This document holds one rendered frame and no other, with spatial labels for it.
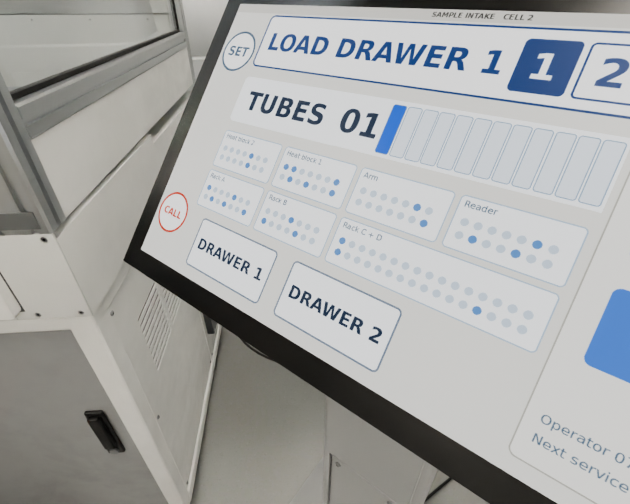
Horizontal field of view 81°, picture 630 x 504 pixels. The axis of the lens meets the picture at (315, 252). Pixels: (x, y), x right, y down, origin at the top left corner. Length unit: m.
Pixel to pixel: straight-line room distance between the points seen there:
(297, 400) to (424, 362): 1.19
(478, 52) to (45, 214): 0.49
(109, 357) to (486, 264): 0.61
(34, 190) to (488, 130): 0.48
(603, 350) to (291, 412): 1.22
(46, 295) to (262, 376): 0.99
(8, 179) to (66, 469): 0.72
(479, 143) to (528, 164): 0.03
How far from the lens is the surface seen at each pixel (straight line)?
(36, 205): 0.55
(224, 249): 0.34
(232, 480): 1.32
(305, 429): 1.37
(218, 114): 0.39
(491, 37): 0.31
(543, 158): 0.27
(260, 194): 0.32
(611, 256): 0.25
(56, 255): 0.59
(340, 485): 0.71
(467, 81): 0.29
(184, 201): 0.38
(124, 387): 0.78
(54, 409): 0.90
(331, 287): 0.27
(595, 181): 0.26
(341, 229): 0.28
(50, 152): 0.59
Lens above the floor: 1.19
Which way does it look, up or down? 35 degrees down
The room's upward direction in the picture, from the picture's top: straight up
